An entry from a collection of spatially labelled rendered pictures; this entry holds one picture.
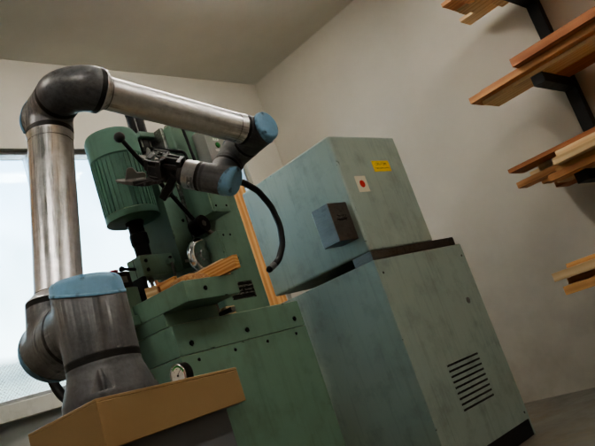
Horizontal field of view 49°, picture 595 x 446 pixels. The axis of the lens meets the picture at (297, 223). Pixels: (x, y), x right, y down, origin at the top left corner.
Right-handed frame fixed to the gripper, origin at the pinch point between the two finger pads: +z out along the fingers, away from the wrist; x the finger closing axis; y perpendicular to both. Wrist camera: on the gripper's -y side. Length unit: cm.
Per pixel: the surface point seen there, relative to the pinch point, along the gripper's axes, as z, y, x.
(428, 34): -67, -37, -237
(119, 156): 6.0, 0.2, -6.5
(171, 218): -10.3, -20.0, -4.6
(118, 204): 1.9, -10.1, 5.5
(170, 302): -29.6, -16.3, 35.5
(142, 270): -9.7, -25.4, 16.6
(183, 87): 93, -86, -223
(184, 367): -40, -22, 51
